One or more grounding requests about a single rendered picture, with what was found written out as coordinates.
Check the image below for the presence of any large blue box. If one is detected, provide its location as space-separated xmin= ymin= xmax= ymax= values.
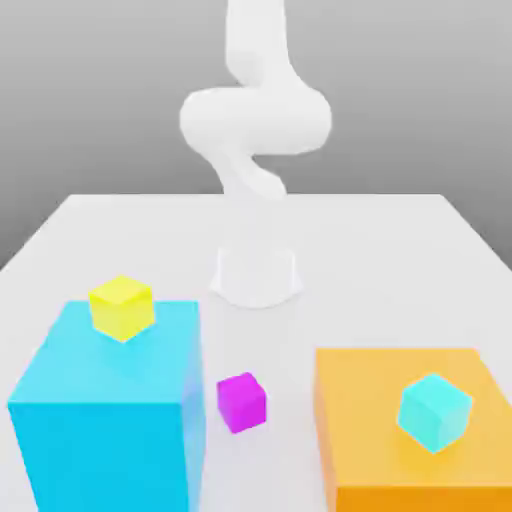
xmin=6 ymin=299 xmax=208 ymax=512

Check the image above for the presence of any small cyan cube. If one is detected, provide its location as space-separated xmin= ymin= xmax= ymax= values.
xmin=396 ymin=372 xmax=474 ymax=455

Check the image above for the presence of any small yellow cube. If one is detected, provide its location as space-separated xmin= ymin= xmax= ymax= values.
xmin=87 ymin=274 xmax=156 ymax=344

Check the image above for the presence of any large orange box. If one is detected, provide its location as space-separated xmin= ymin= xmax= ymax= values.
xmin=313 ymin=347 xmax=512 ymax=512

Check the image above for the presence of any small magenta cube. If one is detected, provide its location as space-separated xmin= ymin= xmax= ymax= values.
xmin=216 ymin=371 xmax=268 ymax=435

